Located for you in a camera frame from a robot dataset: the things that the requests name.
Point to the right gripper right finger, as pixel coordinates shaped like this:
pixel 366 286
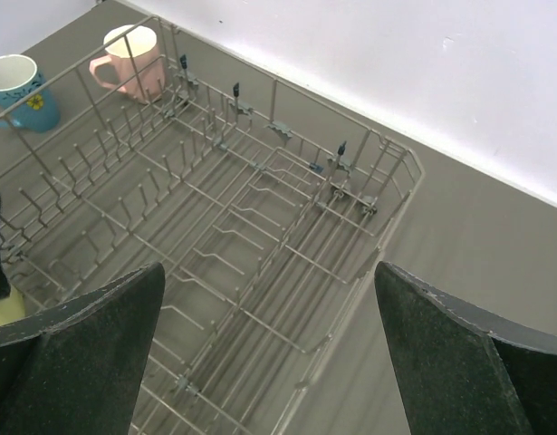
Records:
pixel 461 369

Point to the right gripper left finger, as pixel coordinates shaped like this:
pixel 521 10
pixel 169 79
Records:
pixel 76 368

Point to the yellow mug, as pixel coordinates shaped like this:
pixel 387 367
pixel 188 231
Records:
pixel 12 307

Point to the blue floral mug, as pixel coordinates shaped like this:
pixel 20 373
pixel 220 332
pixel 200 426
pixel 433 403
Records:
pixel 21 81

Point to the pink mug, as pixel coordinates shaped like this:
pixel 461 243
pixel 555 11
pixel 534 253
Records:
pixel 133 52

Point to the grey wire dish rack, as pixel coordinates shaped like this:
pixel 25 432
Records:
pixel 268 208

